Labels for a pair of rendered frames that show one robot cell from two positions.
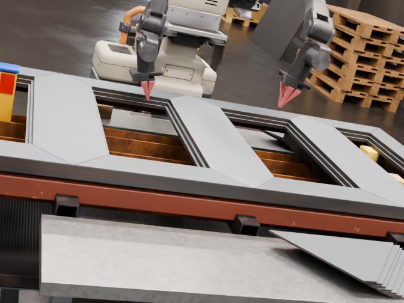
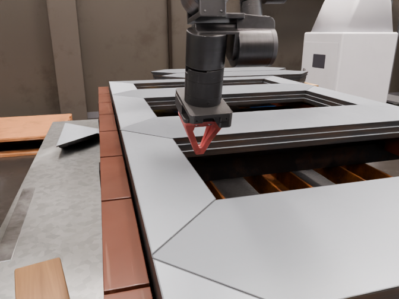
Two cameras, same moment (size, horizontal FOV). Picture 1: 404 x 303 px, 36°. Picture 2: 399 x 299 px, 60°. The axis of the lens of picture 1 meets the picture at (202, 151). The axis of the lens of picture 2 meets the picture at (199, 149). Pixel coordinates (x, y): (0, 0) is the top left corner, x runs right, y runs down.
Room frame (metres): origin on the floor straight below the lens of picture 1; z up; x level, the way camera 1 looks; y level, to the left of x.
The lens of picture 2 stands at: (1.95, 0.77, 1.04)
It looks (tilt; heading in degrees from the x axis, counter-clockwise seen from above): 19 degrees down; 273
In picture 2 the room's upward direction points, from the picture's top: straight up
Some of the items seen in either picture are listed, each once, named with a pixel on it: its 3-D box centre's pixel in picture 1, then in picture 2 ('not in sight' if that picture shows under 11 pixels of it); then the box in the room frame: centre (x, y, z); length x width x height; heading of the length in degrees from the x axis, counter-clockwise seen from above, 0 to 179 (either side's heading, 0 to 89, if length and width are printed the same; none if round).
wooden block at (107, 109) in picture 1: (97, 109); (43, 298); (2.18, 0.41, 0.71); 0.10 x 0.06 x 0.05; 121
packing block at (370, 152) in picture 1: (368, 154); not in sight; (2.20, -0.59, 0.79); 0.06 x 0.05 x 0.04; 19
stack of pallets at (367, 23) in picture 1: (355, 55); not in sight; (7.25, -1.41, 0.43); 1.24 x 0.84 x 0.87; 21
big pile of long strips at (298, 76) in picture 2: not in sight; (230, 77); (1.89, -1.07, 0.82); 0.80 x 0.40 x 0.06; 19
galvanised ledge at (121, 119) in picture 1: (219, 136); (65, 182); (2.35, -0.05, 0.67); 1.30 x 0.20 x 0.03; 109
